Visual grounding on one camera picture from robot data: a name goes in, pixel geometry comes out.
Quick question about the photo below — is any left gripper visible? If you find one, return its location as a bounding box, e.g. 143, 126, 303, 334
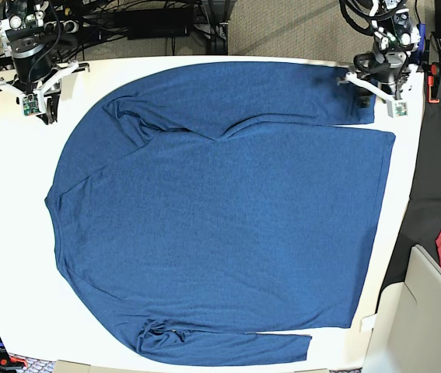
338, 51, 419, 109

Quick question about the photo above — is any beige plastic bin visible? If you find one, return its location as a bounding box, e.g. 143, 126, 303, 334
362, 245, 441, 373

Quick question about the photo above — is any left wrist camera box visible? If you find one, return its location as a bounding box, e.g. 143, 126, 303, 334
386, 99, 408, 118

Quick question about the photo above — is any white power strip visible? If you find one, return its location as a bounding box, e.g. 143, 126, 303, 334
44, 20, 79, 33

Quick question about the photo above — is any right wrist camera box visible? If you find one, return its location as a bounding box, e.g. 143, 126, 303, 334
19, 93, 46, 117

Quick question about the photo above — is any black box under table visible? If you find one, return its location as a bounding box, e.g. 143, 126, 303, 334
124, 8, 194, 40

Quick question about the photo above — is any red clamp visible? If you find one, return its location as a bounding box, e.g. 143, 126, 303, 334
427, 62, 441, 104

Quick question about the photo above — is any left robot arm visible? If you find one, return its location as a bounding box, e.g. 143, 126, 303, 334
338, 1, 425, 118

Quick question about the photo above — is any black cloth on side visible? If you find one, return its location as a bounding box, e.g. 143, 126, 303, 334
380, 79, 441, 290

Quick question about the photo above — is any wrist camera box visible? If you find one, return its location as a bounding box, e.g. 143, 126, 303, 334
19, 93, 46, 117
386, 99, 408, 118

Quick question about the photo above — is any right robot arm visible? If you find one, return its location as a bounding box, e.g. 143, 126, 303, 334
0, 1, 89, 125

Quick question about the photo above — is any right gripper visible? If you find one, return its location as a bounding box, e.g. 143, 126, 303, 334
0, 56, 90, 125

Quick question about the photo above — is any blue long-sleeve T-shirt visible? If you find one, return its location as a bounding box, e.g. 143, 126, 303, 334
45, 62, 395, 367

